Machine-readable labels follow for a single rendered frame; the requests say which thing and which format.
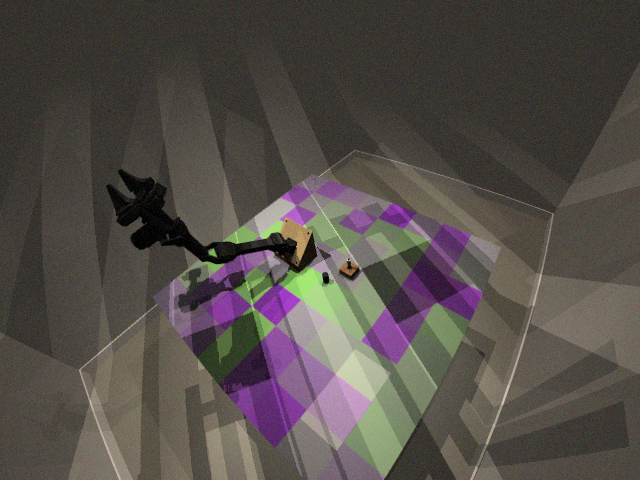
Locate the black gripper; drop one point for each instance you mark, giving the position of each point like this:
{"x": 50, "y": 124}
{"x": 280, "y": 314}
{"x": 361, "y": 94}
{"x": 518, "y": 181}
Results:
{"x": 130, "y": 209}

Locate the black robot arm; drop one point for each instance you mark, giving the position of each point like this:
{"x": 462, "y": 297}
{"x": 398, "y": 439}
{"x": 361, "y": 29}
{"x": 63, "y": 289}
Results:
{"x": 179, "y": 236}

